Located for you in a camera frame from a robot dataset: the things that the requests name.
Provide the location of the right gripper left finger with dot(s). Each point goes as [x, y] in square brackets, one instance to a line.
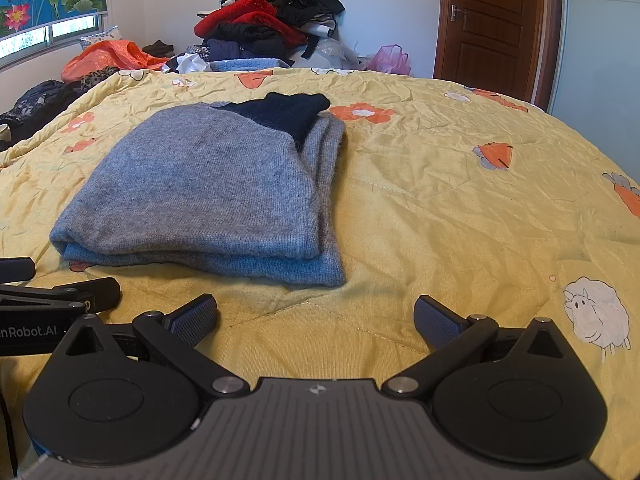
[114, 394]

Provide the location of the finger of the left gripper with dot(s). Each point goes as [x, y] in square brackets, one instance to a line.
[20, 269]
[93, 296]

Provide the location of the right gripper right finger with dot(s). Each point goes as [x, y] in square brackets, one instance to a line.
[519, 396]

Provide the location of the grey and navy knit sweater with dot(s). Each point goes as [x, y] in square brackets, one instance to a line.
[239, 189]

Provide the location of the dark patterned clothes heap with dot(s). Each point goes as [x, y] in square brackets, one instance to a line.
[42, 103]

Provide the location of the pile of dark red clothes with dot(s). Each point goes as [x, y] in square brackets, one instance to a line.
[270, 28]

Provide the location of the yellow cartoon print quilt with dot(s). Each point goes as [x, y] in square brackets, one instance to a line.
[489, 205]

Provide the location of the orange plastic bag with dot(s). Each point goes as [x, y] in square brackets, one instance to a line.
[123, 54]

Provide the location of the white crumpled cloth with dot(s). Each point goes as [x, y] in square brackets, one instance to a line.
[185, 64]

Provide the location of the floral white pillow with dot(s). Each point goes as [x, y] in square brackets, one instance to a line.
[113, 33]

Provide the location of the light blue fleece blanket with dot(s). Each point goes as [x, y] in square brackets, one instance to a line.
[247, 64]

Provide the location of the clear plastic bag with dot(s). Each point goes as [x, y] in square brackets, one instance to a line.
[328, 53]

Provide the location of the pink plastic bag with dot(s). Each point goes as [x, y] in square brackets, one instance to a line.
[391, 59]

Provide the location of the brown wooden door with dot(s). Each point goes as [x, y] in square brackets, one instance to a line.
[506, 46]

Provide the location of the window with grey frame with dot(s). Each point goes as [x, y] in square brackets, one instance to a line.
[22, 46]

